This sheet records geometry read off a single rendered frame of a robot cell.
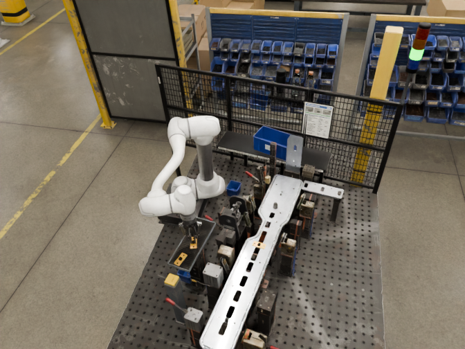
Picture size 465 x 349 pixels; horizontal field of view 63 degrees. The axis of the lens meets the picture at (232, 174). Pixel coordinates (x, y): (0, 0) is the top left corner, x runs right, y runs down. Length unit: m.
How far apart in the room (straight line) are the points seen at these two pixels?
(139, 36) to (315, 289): 3.17
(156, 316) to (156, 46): 2.90
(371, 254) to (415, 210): 1.48
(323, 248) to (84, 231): 2.42
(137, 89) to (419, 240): 3.50
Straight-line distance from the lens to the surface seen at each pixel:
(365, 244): 2.96
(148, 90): 4.82
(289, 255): 2.51
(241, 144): 3.13
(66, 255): 4.06
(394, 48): 2.65
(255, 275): 2.35
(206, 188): 2.76
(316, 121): 2.96
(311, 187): 2.83
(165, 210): 2.00
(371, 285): 2.77
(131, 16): 4.44
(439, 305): 3.71
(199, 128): 2.35
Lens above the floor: 3.00
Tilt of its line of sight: 43 degrees down
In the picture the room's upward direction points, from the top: 4 degrees counter-clockwise
